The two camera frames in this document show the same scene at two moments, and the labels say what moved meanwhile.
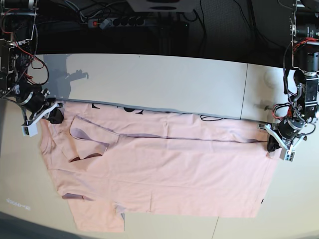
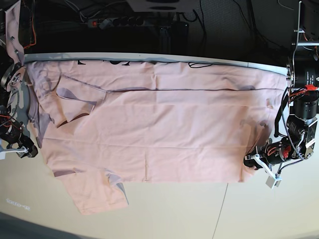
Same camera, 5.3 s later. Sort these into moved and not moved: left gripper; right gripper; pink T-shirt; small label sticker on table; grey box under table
Moved: pink T-shirt; left gripper; right gripper
Not moved: grey box under table; small label sticker on table
